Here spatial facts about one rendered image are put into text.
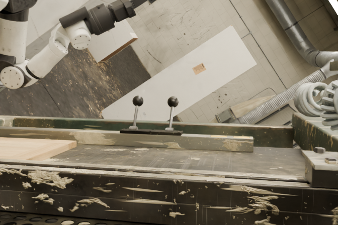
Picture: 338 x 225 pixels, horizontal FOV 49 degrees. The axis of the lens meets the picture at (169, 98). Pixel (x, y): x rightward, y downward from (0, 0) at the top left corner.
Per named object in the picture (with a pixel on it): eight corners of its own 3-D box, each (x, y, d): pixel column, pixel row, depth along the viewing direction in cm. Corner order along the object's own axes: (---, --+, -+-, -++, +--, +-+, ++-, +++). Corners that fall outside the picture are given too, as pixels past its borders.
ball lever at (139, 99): (129, 134, 122) (134, 98, 128) (140, 135, 122) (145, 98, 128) (125, 130, 119) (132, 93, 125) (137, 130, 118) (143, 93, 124)
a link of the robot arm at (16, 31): (-13, 85, 123) (-10, 18, 116) (3, 74, 136) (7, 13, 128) (22, 91, 124) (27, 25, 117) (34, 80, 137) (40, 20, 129)
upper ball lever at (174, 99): (164, 136, 120) (168, 99, 126) (176, 136, 119) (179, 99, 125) (162, 131, 117) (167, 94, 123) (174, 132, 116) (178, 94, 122)
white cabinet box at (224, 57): (111, 105, 554) (230, 26, 517) (133, 137, 557) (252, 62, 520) (99, 112, 494) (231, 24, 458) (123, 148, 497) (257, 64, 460)
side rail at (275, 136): (21, 141, 159) (21, 116, 158) (290, 154, 139) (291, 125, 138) (13, 143, 153) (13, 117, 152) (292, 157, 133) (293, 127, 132)
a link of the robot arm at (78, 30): (108, 40, 125) (78, 55, 124) (99, 21, 131) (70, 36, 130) (96, 15, 116) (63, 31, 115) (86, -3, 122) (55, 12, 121)
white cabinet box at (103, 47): (86, 33, 649) (119, 10, 636) (105, 62, 651) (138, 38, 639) (77, 32, 604) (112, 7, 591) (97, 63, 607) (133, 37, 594)
